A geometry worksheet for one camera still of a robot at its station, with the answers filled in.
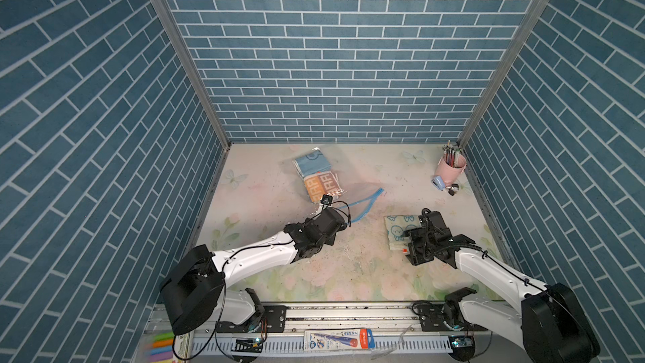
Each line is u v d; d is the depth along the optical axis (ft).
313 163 3.67
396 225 3.00
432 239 2.21
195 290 1.34
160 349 2.22
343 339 2.29
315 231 2.05
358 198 3.00
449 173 3.36
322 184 3.34
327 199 2.42
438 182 3.43
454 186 3.44
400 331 2.40
